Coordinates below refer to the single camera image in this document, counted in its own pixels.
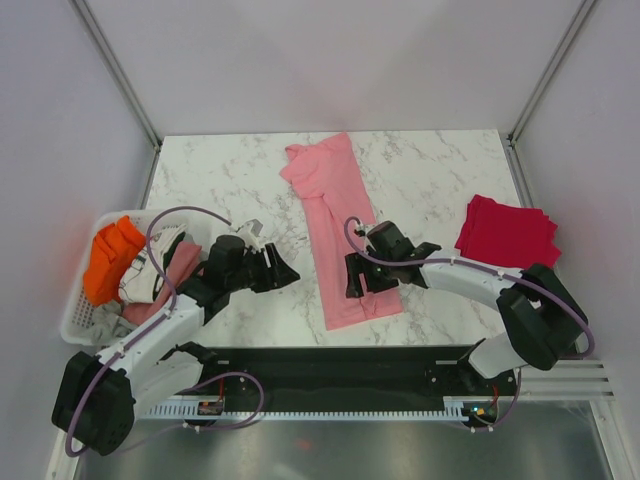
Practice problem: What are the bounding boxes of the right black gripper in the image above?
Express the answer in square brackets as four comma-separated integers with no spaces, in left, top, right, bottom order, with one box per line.
[344,249,399,298]

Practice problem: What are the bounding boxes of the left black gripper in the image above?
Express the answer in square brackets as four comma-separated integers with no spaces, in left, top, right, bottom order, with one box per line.
[226,242,299,293]

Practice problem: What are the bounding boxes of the light pink t-shirt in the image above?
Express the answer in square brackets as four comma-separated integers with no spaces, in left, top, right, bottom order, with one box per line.
[280,133,403,330]

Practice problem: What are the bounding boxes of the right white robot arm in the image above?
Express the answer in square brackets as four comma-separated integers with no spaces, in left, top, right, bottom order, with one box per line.
[344,216,595,394]

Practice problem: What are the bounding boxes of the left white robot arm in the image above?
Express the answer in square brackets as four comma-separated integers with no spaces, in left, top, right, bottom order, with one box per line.
[51,235,300,456]

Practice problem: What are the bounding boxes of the dusty rose t-shirt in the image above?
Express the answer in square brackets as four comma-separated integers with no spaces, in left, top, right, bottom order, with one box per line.
[122,241,202,326]

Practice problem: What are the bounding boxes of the white printed t-shirt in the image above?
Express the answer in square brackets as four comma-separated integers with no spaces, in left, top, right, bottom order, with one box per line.
[118,224,187,304]

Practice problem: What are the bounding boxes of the orange t-shirt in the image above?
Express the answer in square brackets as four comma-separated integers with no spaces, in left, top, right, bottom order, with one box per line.
[83,215,145,307]

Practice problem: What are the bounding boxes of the folded red t-shirt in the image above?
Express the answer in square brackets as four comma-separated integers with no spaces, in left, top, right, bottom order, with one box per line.
[455,194,562,269]

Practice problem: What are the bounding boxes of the white plastic laundry basket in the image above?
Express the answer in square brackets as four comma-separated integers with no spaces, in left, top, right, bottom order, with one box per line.
[60,210,198,346]

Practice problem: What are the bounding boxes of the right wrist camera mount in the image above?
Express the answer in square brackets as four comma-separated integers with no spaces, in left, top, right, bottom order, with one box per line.
[353,224,370,238]

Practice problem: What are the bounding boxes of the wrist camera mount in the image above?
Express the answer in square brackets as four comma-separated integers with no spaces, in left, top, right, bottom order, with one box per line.
[235,219,263,251]
[353,224,370,238]

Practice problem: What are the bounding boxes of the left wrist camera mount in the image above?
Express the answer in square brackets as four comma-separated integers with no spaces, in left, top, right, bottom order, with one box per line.
[235,219,263,251]

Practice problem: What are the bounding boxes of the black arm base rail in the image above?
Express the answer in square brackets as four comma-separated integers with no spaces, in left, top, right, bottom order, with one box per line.
[182,345,516,411]

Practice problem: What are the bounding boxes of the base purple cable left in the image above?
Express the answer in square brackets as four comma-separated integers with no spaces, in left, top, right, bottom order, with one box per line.
[182,372,269,432]

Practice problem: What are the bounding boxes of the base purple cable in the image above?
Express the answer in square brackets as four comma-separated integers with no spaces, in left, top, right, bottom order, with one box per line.
[182,372,269,432]
[459,367,524,435]

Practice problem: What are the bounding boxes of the white slotted cable duct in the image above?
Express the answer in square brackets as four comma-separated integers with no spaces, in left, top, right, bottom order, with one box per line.
[141,396,496,422]

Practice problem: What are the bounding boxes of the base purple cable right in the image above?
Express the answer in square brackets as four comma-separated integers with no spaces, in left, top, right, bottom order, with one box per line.
[459,367,524,435]

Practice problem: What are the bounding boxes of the left aluminium frame post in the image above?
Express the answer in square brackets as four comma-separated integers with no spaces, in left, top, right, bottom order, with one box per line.
[69,0,162,151]

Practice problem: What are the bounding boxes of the aluminium frame post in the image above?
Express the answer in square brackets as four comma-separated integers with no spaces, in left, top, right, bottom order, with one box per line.
[69,0,162,151]
[506,0,599,146]

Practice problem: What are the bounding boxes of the right aluminium frame post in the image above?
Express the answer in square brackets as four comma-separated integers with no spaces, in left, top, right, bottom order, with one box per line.
[506,0,599,146]

